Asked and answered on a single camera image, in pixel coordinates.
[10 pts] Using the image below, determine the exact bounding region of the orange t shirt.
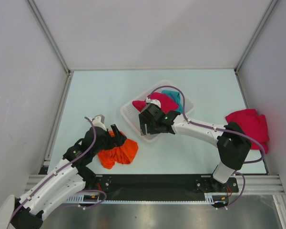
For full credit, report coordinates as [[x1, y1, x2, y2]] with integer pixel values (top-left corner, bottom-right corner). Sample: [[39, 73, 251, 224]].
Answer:
[[97, 138, 139, 169]]

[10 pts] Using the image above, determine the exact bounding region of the white plastic basket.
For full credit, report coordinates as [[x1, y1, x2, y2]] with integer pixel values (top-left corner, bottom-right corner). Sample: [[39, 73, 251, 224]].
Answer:
[[120, 80, 194, 143]]

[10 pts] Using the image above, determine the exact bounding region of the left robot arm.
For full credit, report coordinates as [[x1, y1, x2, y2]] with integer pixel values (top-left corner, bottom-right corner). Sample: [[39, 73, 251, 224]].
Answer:
[[10, 125, 127, 229]]

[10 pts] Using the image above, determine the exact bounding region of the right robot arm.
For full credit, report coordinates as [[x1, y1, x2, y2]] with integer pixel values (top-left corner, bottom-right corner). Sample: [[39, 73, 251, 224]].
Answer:
[[139, 103, 252, 191]]

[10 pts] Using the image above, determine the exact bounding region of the pink t shirt in basket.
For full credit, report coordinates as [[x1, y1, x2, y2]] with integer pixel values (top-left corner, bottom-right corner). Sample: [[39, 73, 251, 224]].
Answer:
[[132, 92, 174, 114]]

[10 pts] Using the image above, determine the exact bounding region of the teal t shirt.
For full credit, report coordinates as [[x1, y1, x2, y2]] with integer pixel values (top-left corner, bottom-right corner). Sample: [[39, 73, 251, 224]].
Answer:
[[162, 90, 183, 113]]

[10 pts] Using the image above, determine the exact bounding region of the folded pink t shirt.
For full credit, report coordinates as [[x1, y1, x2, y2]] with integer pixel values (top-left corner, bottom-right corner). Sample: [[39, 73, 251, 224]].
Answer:
[[225, 109, 269, 154]]

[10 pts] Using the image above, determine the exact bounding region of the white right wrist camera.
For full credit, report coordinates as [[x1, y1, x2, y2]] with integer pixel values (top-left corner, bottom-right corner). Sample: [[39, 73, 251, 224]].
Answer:
[[145, 97, 161, 108]]

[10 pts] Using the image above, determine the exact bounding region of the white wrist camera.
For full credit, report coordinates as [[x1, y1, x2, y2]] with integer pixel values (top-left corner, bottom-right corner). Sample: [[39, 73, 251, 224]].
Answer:
[[92, 114, 107, 131], [145, 97, 161, 108]]

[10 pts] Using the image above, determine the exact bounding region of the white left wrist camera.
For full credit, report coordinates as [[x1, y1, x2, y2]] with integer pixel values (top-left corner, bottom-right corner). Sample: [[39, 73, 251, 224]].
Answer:
[[92, 114, 107, 131]]

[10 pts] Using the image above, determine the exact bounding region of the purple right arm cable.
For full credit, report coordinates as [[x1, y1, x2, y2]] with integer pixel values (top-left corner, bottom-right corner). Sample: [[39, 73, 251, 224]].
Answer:
[[150, 85, 265, 165]]

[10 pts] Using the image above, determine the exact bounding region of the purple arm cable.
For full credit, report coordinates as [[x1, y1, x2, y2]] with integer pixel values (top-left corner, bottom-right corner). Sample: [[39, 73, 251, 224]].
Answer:
[[10, 116, 108, 219], [150, 85, 265, 165]]

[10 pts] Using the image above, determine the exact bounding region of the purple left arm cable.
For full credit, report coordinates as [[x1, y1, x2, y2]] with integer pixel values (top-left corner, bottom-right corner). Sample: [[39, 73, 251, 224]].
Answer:
[[10, 116, 108, 219]]

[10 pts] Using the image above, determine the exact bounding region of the white slotted cable duct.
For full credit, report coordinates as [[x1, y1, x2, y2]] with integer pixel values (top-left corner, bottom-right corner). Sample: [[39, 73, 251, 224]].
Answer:
[[64, 191, 228, 205]]

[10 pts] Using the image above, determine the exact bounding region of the aluminium front rail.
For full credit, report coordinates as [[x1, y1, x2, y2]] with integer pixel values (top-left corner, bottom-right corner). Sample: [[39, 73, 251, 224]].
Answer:
[[24, 175, 285, 195]]

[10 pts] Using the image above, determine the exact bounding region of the left aluminium corner post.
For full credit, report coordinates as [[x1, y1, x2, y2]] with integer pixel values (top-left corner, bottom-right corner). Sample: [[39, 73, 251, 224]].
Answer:
[[25, 0, 71, 75]]

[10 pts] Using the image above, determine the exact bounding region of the aluminium corner post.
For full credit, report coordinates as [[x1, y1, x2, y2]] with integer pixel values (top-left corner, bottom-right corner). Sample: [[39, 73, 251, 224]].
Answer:
[[25, 0, 71, 75], [234, 0, 280, 74]]

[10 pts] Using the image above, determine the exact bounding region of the right aluminium corner post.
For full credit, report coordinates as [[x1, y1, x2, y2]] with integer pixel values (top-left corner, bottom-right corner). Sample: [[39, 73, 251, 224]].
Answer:
[[234, 0, 280, 74]]

